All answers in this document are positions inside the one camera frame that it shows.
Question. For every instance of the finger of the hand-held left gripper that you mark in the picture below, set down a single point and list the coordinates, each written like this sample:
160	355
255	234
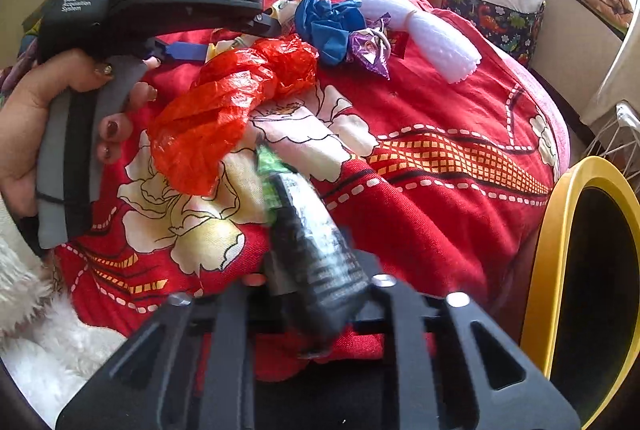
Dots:
267	22
182	50

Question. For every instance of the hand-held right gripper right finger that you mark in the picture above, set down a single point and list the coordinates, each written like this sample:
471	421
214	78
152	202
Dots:
415	350

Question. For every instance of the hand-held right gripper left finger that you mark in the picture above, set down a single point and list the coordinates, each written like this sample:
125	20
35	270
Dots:
231	345

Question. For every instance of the blue plastic bag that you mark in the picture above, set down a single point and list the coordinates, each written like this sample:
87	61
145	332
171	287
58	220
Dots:
325	24

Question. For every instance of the red plastic bag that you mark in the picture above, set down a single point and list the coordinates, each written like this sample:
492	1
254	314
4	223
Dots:
220	109

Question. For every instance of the purple candy wrapper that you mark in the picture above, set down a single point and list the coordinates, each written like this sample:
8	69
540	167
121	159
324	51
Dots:
369	52

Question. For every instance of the black green snack packet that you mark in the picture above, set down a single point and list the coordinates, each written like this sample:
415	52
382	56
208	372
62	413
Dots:
310	240

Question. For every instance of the yellow trash bin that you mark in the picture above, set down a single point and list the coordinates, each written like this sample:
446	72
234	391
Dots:
542	270

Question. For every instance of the white foam net sleeve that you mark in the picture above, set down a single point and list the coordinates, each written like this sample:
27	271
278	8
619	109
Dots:
430	34

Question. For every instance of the person's left hand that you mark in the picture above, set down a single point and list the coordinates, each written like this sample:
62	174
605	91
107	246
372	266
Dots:
25	134

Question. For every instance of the red floral bedspread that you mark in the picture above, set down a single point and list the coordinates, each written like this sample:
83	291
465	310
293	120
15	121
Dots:
440	220

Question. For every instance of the small red wrapper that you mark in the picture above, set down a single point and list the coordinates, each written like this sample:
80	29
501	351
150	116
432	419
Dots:
398	44

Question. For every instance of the white fluffy garment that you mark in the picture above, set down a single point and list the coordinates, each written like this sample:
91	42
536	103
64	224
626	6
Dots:
35	320

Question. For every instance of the dinosaur print storage bin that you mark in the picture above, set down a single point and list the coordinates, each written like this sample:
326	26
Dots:
500	27

